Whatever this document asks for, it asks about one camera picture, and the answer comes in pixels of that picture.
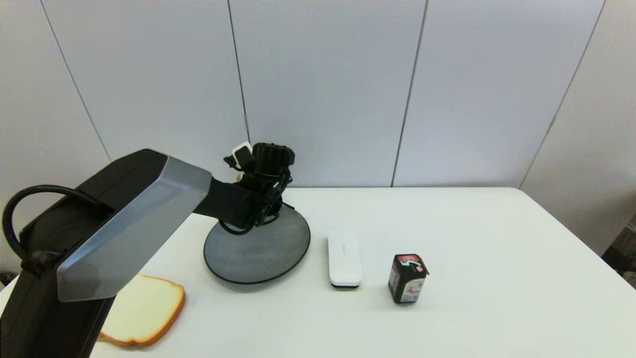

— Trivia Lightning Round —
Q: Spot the black wrist cable bundle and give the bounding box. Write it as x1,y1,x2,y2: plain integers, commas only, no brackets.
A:
219,169,296,235

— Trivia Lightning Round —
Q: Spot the white toast slice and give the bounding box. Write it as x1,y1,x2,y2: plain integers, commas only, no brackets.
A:
98,274,186,348

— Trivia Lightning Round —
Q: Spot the small black drink carton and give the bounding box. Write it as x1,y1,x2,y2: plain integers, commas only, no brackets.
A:
388,253,429,304

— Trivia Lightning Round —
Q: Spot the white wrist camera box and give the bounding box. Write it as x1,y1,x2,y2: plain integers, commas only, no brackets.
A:
232,142,255,171

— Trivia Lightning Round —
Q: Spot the dark grey round plate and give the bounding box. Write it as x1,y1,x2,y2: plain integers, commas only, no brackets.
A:
204,206,312,284

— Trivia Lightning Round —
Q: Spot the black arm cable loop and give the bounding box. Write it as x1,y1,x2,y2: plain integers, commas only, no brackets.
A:
2,185,107,276

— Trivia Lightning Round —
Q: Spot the white rectangular case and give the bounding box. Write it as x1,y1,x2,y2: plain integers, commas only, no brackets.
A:
327,229,363,288

